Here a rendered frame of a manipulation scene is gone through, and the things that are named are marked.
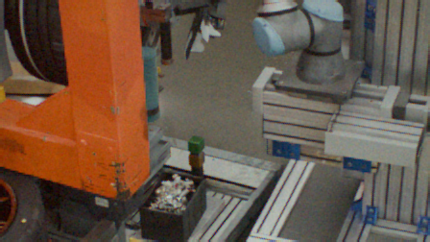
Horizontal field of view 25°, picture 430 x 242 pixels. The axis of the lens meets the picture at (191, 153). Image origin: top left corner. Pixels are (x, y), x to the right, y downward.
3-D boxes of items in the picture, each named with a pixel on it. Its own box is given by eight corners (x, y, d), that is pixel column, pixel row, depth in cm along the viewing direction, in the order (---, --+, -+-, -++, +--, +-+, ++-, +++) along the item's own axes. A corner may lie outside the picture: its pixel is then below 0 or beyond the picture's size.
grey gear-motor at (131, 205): (55, 207, 363) (43, 128, 344) (152, 236, 347) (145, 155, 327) (27, 234, 350) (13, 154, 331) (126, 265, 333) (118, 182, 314)
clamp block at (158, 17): (148, 12, 312) (147, -3, 309) (172, 17, 308) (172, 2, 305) (140, 19, 308) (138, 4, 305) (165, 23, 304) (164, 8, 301)
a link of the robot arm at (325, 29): (349, 46, 282) (352, 4, 275) (310, 57, 278) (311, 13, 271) (328, 31, 292) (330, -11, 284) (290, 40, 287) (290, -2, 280)
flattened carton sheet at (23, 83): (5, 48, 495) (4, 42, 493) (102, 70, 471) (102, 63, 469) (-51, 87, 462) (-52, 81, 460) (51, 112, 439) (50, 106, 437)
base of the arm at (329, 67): (351, 64, 294) (352, 36, 288) (339, 87, 282) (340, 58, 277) (303, 58, 299) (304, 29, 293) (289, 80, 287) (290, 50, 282)
